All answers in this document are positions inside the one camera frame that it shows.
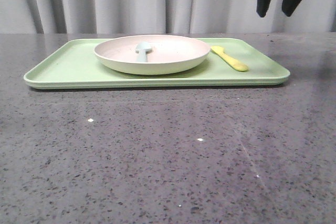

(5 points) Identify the yellow plastic fork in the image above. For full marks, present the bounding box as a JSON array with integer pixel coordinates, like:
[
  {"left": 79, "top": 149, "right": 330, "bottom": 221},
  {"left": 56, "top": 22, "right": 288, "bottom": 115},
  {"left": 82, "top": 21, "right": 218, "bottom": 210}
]
[{"left": 211, "top": 46, "right": 249, "bottom": 72}]

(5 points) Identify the beige round plate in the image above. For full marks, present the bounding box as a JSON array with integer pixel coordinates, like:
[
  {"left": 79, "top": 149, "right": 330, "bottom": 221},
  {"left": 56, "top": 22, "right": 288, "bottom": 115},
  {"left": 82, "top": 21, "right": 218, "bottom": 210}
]
[{"left": 94, "top": 35, "right": 211, "bottom": 75}]

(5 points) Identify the light blue plastic spoon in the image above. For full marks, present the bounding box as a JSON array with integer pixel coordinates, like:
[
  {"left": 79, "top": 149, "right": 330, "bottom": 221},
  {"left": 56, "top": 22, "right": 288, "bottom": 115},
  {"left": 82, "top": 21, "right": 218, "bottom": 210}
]
[{"left": 135, "top": 41, "right": 152, "bottom": 62}]

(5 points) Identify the light green plastic tray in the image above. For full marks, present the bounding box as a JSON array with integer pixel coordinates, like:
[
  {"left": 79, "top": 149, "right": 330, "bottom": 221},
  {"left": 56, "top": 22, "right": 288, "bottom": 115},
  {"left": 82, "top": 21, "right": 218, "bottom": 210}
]
[{"left": 24, "top": 38, "right": 290, "bottom": 90}]

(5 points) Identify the grey pleated curtain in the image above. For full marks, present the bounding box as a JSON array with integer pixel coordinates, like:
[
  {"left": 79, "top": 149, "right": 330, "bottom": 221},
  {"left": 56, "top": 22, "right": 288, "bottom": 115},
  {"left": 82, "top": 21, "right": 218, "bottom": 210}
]
[{"left": 1, "top": 0, "right": 335, "bottom": 34}]

